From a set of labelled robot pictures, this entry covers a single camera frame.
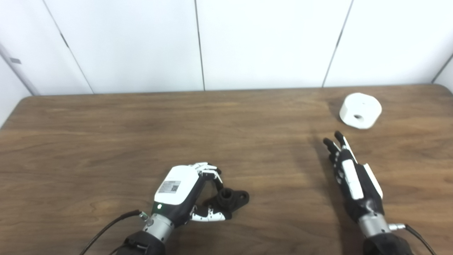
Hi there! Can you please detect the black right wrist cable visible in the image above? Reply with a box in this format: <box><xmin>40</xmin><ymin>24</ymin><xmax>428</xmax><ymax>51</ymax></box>
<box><xmin>389</xmin><ymin>222</ymin><xmax>437</xmax><ymax>255</ymax></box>

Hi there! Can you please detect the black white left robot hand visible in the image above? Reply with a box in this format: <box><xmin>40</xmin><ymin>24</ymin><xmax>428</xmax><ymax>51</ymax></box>
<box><xmin>142</xmin><ymin>162</ymin><xmax>227</xmax><ymax>245</ymax></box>

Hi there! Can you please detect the black plastic holder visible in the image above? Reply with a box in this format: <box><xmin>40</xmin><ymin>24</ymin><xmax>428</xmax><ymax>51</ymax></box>
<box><xmin>202</xmin><ymin>188</ymin><xmax>250</xmax><ymax>220</ymax></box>

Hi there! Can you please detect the round white piece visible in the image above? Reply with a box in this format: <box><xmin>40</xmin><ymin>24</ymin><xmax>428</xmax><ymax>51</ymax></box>
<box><xmin>339</xmin><ymin>93</ymin><xmax>383</xmax><ymax>130</ymax></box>

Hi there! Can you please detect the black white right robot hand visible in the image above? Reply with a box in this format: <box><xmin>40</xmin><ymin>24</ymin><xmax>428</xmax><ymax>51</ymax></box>
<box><xmin>323</xmin><ymin>131</ymin><xmax>391</xmax><ymax>238</ymax></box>

